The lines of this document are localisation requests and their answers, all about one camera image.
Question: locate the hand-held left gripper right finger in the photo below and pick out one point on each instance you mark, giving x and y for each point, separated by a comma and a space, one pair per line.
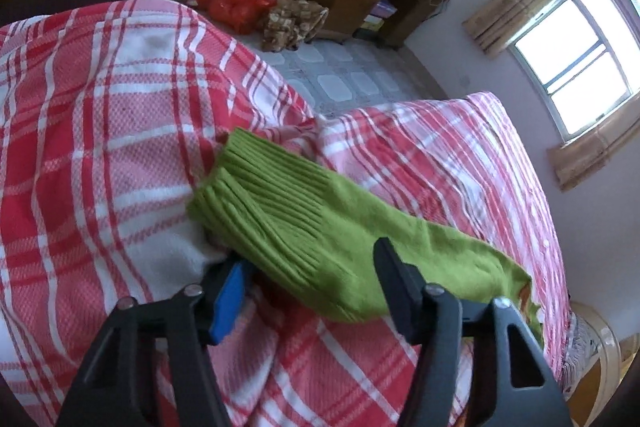
400, 287

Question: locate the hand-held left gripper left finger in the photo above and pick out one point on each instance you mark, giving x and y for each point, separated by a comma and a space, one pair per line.
227, 302

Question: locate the green knit sweater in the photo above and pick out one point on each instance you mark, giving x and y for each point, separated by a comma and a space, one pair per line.
310, 227

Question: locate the red plaid bed sheet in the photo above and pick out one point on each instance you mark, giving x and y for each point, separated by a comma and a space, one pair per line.
100, 132

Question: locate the cream bed headboard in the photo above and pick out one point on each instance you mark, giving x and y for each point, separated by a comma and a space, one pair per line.
607, 347

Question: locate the brown patterned cloth bag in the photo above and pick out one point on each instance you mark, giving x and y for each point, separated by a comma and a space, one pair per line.
287, 22

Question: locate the red plastic bag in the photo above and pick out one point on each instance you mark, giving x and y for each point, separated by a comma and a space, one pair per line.
235, 4

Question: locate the window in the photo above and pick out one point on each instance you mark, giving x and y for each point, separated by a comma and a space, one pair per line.
575, 32

